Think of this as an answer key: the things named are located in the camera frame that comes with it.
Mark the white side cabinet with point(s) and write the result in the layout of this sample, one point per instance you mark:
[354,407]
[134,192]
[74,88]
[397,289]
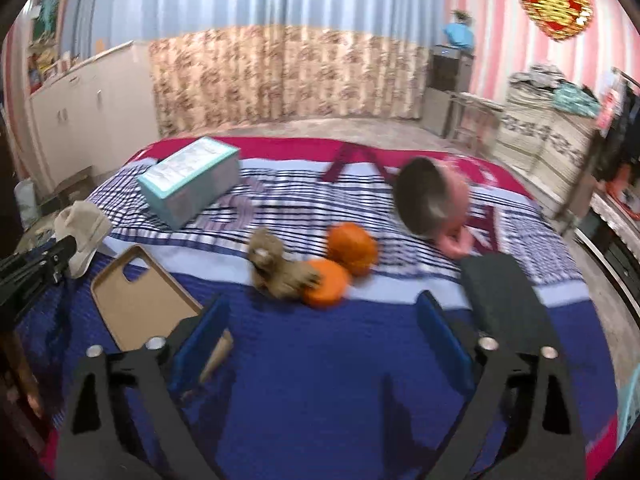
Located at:
[95,110]

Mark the small potted plant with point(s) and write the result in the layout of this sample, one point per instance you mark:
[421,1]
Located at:
[461,16]

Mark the black long wallet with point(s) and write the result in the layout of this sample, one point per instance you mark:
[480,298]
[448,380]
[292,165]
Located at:
[500,295]

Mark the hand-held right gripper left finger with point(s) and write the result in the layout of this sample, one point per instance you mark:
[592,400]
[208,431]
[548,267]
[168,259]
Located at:
[200,345]

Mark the teal folded cloth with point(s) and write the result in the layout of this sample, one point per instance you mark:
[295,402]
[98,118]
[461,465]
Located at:
[575,100]

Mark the white folding table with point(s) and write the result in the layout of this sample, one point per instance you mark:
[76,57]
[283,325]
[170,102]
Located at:
[475,105]

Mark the brown plush toy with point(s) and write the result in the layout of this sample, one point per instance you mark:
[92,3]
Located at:
[280,270]

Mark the wall poster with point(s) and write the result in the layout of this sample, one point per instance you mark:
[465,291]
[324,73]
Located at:
[47,20]

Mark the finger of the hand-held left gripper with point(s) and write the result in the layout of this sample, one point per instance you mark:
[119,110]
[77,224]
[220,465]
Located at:
[30,275]

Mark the teal tissue box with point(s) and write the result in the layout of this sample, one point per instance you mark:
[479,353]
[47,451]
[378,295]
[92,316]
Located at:
[190,180]

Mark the beige cloth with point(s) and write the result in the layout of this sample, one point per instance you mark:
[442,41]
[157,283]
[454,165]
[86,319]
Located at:
[85,225]

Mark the low cabinet with lace cloth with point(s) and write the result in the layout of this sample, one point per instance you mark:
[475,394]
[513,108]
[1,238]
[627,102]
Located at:
[615,245]

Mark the pink hanging bag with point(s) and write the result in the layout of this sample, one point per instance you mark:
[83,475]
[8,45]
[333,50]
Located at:
[611,100]

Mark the red heart wall decoration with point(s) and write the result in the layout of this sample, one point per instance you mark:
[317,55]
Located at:
[552,2]

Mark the water dispenser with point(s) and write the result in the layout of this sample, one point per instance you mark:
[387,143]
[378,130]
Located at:
[445,85]

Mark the blue and floral curtain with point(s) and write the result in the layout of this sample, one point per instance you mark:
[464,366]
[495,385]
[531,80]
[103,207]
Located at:
[275,60]

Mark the cabinet under patterned cloth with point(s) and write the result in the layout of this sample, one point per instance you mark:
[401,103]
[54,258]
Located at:
[545,145]

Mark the blue cloth cover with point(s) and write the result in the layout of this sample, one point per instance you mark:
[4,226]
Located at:
[460,35]

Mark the orange fruit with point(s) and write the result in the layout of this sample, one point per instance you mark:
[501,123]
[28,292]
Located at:
[325,285]
[352,250]

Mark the grey clothes pile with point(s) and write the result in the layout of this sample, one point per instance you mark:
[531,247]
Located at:
[537,77]

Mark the light blue plastic basket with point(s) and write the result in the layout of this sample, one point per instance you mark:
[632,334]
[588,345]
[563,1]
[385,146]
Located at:
[630,410]

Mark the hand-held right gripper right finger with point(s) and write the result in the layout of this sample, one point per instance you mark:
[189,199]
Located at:
[442,345]

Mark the beige phone case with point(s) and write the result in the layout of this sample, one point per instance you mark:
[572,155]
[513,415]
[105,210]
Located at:
[135,305]

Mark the pink mug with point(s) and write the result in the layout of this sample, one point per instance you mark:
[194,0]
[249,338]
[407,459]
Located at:
[425,200]

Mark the blue striped blanket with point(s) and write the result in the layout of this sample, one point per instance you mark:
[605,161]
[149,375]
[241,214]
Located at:
[310,360]

